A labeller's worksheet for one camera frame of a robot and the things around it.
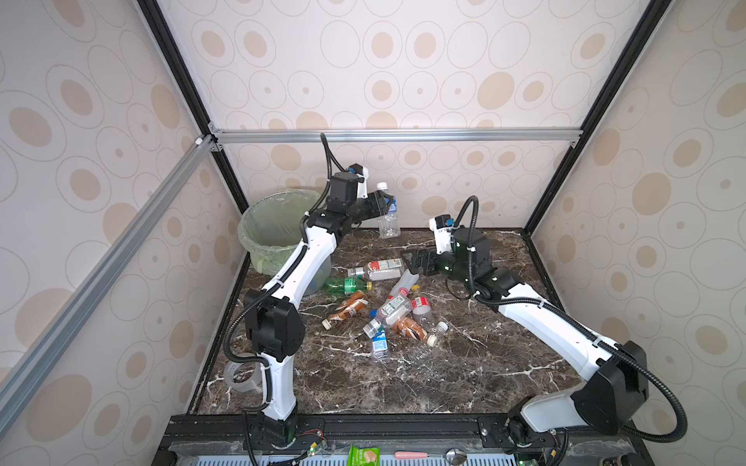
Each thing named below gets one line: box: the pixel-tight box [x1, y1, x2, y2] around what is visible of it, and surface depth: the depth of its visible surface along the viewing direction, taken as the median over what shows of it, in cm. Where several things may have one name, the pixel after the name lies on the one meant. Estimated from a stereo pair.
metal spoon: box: [444, 447, 468, 466], surface depth 73 cm
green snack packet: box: [347, 445, 382, 466], surface depth 70 cm
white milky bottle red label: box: [388, 267, 420, 298], surface depth 101 cm
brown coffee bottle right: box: [392, 316, 439, 348], surface depth 87 cm
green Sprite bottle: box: [324, 276, 374, 296], surface depth 99 cm
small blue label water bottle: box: [372, 326, 389, 362], surface depth 86 cm
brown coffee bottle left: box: [321, 291, 370, 331], surface depth 94 cm
